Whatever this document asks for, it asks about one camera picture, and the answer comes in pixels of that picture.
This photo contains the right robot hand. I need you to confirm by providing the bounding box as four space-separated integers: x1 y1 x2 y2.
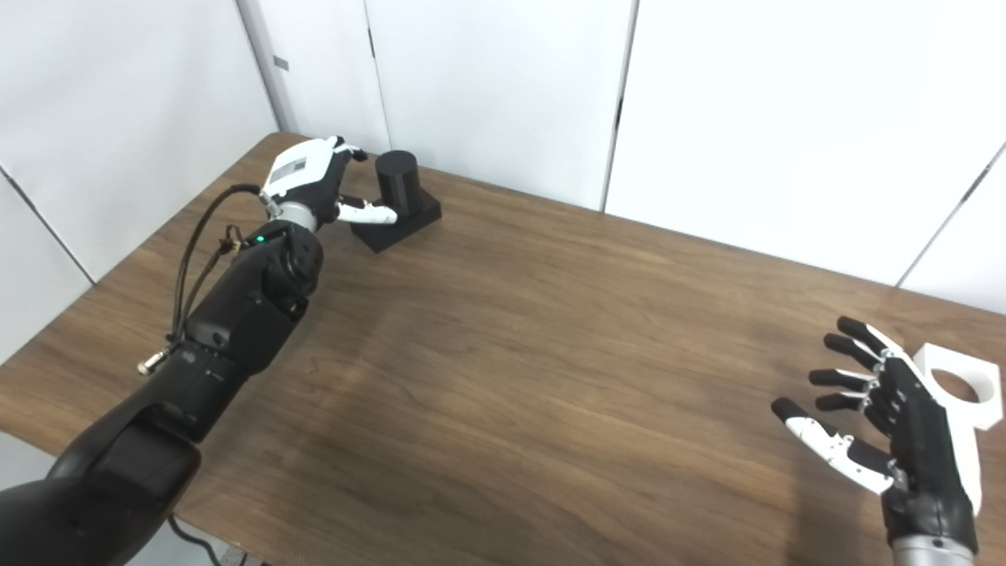
770 316 983 548

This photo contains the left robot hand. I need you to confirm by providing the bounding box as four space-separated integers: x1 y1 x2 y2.
260 135 399 226

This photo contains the white square piece with hole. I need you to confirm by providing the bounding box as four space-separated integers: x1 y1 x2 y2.
912 344 1004 432

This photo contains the black peg with square base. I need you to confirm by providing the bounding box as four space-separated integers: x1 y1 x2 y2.
350 150 442 254

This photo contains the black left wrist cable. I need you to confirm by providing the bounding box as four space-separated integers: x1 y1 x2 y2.
169 183 277 343

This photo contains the black floor cable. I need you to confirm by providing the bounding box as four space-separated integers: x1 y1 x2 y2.
167 515 252 566

